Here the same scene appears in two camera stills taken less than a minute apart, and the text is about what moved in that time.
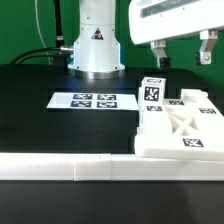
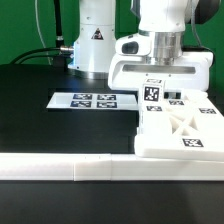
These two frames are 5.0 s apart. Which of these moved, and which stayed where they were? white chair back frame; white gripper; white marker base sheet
Moved: white gripper
Stayed: white chair back frame; white marker base sheet
